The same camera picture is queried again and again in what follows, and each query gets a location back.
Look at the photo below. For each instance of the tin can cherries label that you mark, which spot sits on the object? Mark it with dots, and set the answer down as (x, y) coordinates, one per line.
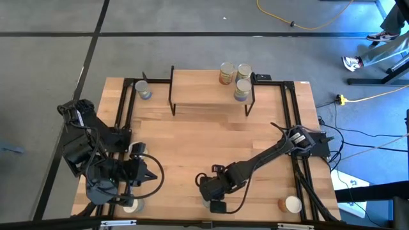
(205, 203)

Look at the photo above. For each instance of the tin can orange yellow label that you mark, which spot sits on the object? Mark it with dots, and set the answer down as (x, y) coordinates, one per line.
(226, 73)

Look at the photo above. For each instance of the black beam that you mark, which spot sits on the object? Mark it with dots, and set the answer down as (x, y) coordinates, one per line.
(370, 191)

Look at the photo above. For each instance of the small black rail device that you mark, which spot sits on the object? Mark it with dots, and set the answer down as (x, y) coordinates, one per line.
(264, 77)

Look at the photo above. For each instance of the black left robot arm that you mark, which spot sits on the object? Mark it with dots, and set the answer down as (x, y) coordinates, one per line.
(80, 150)

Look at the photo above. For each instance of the yellow power plug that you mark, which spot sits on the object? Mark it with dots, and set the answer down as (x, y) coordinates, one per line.
(342, 100)

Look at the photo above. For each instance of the tin can pineapple label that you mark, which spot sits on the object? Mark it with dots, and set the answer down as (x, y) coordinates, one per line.
(135, 208)

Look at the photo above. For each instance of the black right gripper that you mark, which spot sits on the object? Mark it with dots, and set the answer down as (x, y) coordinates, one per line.
(213, 188)

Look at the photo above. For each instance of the white sheet blue print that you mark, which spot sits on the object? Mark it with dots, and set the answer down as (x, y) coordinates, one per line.
(350, 188)

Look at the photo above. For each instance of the short black post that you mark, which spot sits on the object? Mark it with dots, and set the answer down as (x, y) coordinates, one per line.
(144, 76)

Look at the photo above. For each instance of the silver metal bracket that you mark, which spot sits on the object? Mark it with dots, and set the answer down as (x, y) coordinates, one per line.
(295, 226)
(118, 222)

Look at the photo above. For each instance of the person's shoe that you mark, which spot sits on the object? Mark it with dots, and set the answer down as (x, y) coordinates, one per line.
(351, 63)
(383, 36)

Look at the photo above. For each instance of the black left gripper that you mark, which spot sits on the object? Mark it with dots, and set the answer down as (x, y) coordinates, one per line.
(134, 172)

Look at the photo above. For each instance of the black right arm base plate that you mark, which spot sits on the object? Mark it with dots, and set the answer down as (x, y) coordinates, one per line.
(322, 145)

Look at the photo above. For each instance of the tin can orange brown label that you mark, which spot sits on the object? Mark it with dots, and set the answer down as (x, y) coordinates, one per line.
(291, 204)

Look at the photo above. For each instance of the black stand base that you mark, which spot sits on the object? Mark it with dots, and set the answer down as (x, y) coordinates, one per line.
(377, 80)

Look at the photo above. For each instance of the tin can peas label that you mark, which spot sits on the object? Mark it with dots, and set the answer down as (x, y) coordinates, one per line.
(242, 89)
(142, 88)

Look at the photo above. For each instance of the long black aluminium frame rail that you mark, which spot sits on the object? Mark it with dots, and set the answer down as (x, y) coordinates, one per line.
(158, 80)

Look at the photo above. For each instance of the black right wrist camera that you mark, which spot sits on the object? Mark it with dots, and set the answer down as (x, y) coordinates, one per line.
(218, 207)

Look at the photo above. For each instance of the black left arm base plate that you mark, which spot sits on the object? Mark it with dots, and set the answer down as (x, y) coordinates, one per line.
(119, 140)

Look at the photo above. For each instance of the tin can blue label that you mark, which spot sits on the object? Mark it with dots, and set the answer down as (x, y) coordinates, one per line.
(244, 72)

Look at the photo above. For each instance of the person's leg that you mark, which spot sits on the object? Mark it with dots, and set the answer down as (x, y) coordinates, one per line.
(394, 19)
(388, 49)

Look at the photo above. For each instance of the wide black frame bar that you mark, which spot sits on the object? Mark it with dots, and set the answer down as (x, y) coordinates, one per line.
(179, 224)

